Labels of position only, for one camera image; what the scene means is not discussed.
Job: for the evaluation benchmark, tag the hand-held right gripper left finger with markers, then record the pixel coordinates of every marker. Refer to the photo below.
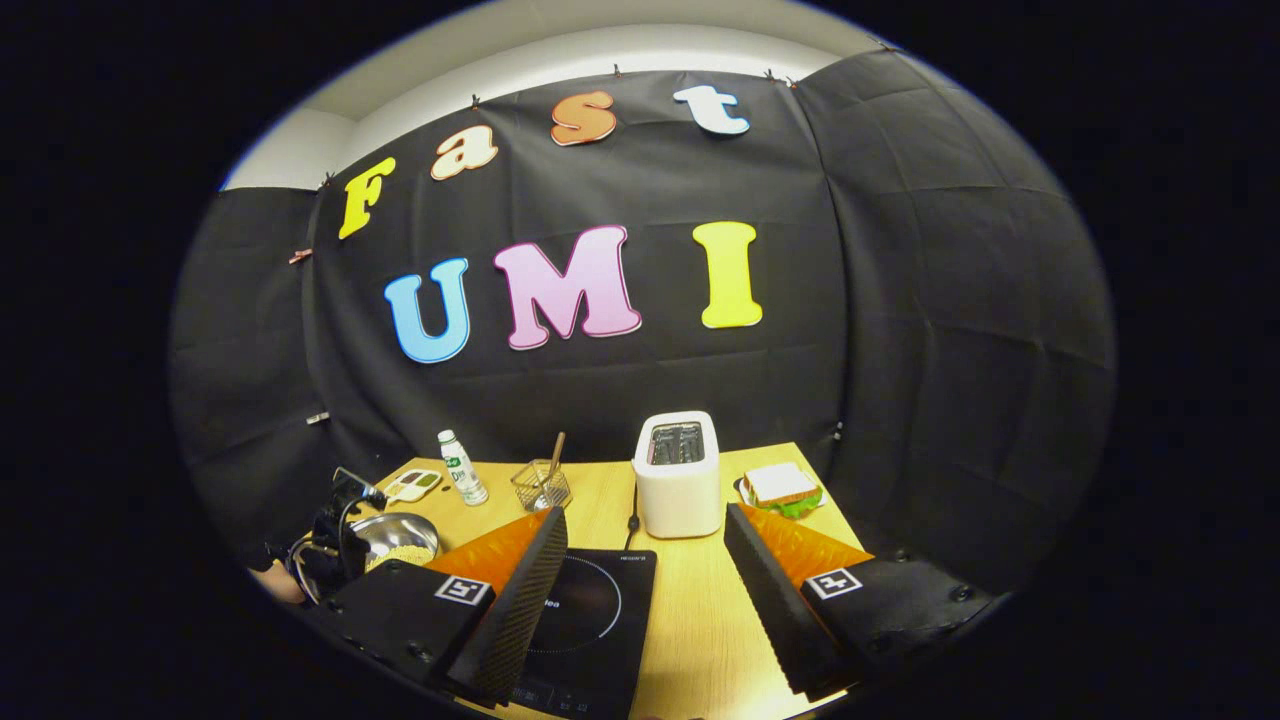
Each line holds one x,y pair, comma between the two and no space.
515,620

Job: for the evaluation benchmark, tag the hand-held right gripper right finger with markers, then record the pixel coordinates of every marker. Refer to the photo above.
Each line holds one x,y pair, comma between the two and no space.
780,610

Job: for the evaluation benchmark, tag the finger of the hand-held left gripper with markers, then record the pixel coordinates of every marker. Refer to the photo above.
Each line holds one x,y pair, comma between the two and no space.
358,488

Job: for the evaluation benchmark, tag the steel pot with beans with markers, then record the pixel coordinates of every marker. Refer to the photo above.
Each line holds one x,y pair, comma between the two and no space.
405,535

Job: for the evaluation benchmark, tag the black induction cooktop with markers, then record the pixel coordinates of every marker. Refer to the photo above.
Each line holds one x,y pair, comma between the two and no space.
600,620

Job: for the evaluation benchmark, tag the white divided condiment dish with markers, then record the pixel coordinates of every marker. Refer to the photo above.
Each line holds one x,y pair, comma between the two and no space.
412,486

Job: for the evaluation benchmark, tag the white drink bottle green label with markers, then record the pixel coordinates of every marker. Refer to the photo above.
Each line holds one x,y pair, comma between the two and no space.
465,475

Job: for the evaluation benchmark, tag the sandwich with lettuce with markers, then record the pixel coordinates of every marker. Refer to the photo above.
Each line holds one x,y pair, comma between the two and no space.
780,485

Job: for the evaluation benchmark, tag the white toaster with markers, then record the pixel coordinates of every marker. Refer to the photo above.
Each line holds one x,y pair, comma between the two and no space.
677,500

